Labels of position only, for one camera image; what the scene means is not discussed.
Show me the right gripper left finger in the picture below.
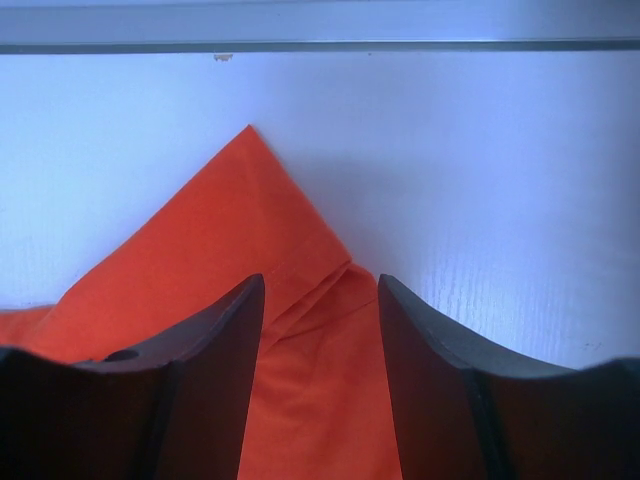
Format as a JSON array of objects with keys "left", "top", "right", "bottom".
[{"left": 1, "top": 274, "right": 265, "bottom": 479}]

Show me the orange t shirt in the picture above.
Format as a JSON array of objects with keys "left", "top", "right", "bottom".
[{"left": 1, "top": 128, "right": 401, "bottom": 479}]

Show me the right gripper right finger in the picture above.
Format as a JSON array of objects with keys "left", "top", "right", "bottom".
[{"left": 378, "top": 275, "right": 639, "bottom": 479}]

